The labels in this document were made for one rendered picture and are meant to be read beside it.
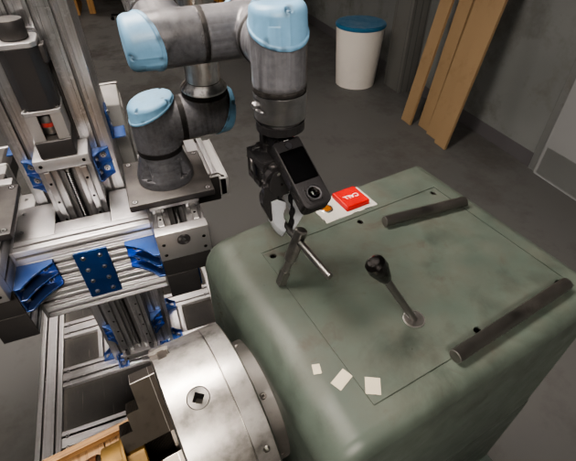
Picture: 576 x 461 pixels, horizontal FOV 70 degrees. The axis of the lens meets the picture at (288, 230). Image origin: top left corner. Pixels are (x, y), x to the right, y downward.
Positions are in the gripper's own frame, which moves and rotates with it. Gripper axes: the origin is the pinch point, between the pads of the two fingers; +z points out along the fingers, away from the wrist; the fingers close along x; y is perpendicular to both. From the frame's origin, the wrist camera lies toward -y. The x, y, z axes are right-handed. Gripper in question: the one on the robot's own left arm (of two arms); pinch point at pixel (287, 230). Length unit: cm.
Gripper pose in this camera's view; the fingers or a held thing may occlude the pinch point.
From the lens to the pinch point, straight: 72.0
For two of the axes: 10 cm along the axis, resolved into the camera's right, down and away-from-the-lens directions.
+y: -4.9, -5.7, 6.6
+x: -8.7, 3.3, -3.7
